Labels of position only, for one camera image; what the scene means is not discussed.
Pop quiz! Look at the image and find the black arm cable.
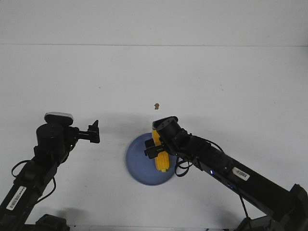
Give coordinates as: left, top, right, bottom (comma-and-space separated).
11, 160, 57, 203
173, 141, 251, 221

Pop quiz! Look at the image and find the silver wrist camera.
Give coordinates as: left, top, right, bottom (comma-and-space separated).
44, 112, 74, 126

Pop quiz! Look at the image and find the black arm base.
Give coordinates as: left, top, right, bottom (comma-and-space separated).
0, 214, 71, 231
236, 184, 308, 231

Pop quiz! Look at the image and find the yellow corn cob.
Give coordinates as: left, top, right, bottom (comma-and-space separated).
152, 130, 170, 172

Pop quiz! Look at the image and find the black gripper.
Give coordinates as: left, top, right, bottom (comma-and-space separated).
78, 120, 100, 143
144, 138, 168, 159

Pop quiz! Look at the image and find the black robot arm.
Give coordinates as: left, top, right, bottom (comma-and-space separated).
144, 116, 308, 225
0, 120, 100, 230

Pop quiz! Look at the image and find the blue round plate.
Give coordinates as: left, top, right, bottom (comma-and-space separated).
126, 133, 176, 186

